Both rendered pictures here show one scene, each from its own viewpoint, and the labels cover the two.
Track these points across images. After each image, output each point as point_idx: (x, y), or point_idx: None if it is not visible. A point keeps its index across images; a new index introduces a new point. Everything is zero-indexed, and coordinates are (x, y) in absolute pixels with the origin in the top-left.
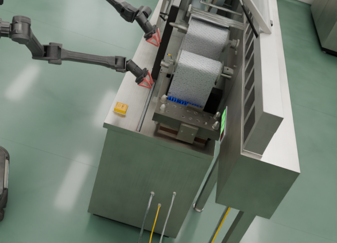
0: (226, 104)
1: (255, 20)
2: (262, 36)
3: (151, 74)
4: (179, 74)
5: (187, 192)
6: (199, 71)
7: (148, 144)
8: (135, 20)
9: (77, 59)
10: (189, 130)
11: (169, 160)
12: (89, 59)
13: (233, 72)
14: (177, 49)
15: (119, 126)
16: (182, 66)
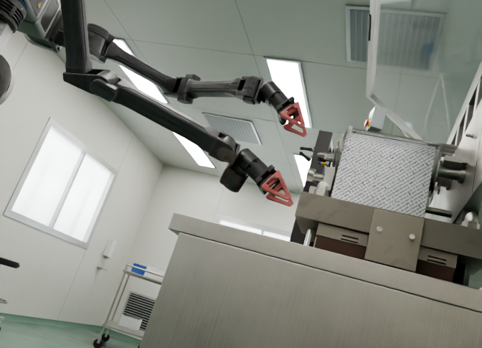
0: (481, 161)
1: (479, 72)
2: None
3: None
4: (351, 163)
5: None
6: (392, 151)
7: (285, 268)
8: (262, 92)
9: (148, 101)
10: (399, 224)
11: (351, 328)
12: (169, 110)
13: (470, 153)
14: None
15: (209, 221)
16: (356, 145)
